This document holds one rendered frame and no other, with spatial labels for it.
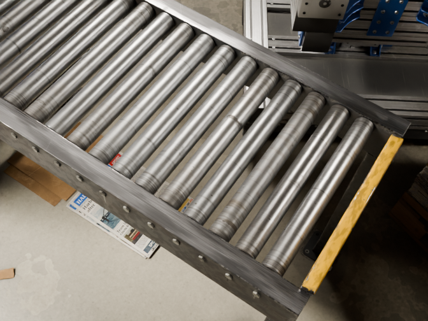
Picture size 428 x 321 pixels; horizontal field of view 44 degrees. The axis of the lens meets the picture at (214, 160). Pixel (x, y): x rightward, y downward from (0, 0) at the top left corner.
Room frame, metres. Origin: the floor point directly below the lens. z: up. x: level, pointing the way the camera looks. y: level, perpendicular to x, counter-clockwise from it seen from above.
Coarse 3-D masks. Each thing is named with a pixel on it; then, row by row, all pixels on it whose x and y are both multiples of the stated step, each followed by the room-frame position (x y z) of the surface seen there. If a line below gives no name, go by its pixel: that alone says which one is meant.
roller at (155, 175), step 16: (240, 64) 0.89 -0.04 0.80; (256, 64) 0.90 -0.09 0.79; (224, 80) 0.84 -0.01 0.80; (240, 80) 0.84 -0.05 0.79; (208, 96) 0.79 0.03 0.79; (224, 96) 0.79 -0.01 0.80; (208, 112) 0.74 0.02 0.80; (192, 128) 0.69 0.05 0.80; (208, 128) 0.71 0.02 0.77; (176, 144) 0.64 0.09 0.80; (192, 144) 0.66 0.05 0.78; (160, 160) 0.59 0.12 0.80; (176, 160) 0.61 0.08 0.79; (144, 176) 0.55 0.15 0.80; (160, 176) 0.56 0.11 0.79
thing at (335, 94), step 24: (144, 0) 1.09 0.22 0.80; (168, 0) 1.09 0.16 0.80; (192, 24) 1.01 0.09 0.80; (216, 24) 1.02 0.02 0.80; (216, 48) 0.97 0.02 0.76; (240, 48) 0.94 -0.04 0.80; (264, 48) 0.95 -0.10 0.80; (288, 72) 0.88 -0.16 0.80; (312, 72) 0.89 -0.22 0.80; (336, 96) 0.82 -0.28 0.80; (360, 96) 0.82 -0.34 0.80; (384, 120) 0.76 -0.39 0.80; (384, 144) 0.73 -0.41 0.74
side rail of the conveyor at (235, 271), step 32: (0, 128) 0.67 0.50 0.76; (32, 128) 0.65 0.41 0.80; (32, 160) 0.63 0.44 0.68; (64, 160) 0.57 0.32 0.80; (96, 160) 0.58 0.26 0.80; (96, 192) 0.53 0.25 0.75; (128, 192) 0.51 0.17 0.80; (128, 224) 0.49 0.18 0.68; (160, 224) 0.44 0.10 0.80; (192, 224) 0.45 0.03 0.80; (192, 256) 0.40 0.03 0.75; (224, 256) 0.39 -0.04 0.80; (224, 288) 0.36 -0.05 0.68; (256, 288) 0.33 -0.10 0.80; (288, 288) 0.33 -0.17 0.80; (288, 320) 0.29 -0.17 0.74
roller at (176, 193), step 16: (256, 80) 0.85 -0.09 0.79; (272, 80) 0.85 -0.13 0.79; (256, 96) 0.80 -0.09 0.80; (240, 112) 0.74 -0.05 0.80; (224, 128) 0.69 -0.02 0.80; (240, 128) 0.71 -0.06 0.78; (208, 144) 0.65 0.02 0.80; (224, 144) 0.66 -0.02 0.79; (192, 160) 0.60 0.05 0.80; (208, 160) 0.61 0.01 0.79; (176, 176) 0.56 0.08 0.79; (192, 176) 0.56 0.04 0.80; (176, 192) 0.52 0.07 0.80; (176, 208) 0.49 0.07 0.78
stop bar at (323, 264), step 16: (400, 144) 0.68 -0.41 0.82; (384, 160) 0.63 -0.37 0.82; (368, 176) 0.59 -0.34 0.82; (368, 192) 0.55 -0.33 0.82; (352, 208) 0.51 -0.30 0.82; (352, 224) 0.47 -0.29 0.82; (336, 240) 0.43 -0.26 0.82; (320, 256) 0.40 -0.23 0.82; (336, 256) 0.40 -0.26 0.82; (320, 272) 0.36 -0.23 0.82; (304, 288) 0.33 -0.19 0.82
